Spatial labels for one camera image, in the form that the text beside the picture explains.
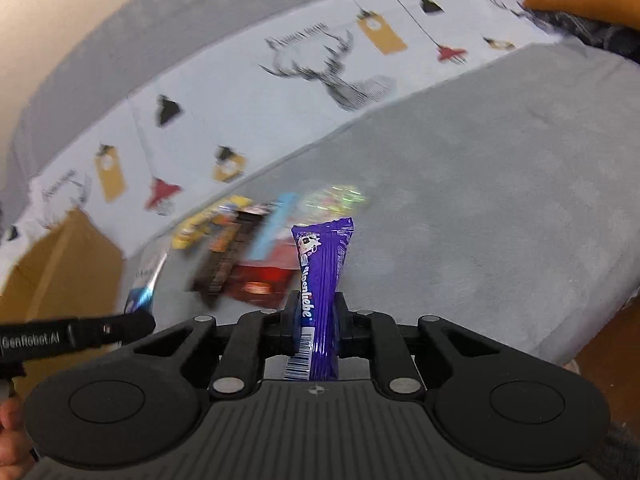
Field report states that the purple candy packet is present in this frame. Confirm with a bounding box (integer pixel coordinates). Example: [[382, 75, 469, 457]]
[[284, 217, 355, 382]]

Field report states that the iridescent candy bag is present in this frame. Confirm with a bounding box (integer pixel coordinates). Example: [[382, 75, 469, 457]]
[[296, 185, 367, 226]]

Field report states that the white blue packet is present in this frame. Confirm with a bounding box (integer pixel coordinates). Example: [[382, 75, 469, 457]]
[[124, 249, 168, 314]]

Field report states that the left hand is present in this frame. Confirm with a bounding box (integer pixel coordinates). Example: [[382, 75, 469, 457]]
[[0, 394, 36, 480]]

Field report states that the red snack packet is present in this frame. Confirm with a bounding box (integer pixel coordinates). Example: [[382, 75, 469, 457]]
[[222, 240, 299, 309]]

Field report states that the brown cardboard box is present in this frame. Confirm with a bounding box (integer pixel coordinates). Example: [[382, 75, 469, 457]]
[[1, 209, 124, 323]]

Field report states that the dark chocolate bar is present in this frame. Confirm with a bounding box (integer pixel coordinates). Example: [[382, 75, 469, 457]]
[[188, 209, 268, 309]]

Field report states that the yellow snack wrapper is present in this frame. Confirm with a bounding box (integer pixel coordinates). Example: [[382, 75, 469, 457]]
[[171, 195, 253, 250]]

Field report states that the blue snack stick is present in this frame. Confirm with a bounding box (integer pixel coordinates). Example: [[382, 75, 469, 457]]
[[245, 193, 299, 261]]

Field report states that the grey printed sofa cover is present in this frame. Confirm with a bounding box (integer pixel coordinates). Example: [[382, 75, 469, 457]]
[[1, 0, 639, 362]]

